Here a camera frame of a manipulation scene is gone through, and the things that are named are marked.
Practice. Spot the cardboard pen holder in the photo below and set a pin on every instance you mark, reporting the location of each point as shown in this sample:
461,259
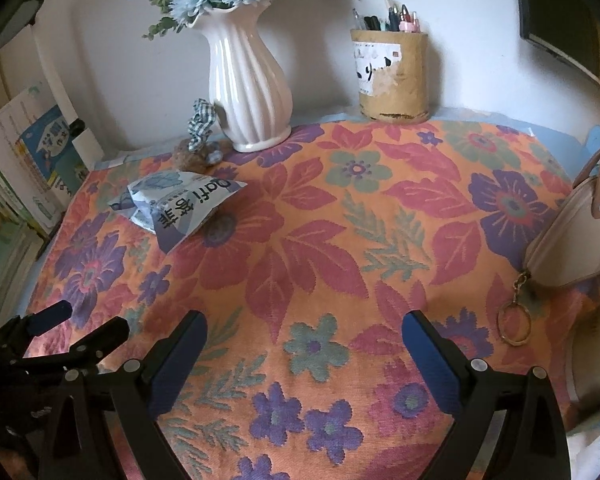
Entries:
390,56

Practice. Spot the stack of books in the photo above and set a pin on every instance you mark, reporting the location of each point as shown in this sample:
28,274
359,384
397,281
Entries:
46,150

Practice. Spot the checkered ribbon ornament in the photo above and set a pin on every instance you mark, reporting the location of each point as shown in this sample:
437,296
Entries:
206,145

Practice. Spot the white ribbed vase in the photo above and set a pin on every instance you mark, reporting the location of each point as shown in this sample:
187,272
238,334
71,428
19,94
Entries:
246,84

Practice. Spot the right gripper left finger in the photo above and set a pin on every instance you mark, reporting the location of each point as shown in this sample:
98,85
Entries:
142,390

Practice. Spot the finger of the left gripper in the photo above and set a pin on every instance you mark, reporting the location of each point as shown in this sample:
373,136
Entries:
17,334
89,351

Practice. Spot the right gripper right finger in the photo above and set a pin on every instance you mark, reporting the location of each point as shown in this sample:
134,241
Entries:
511,420

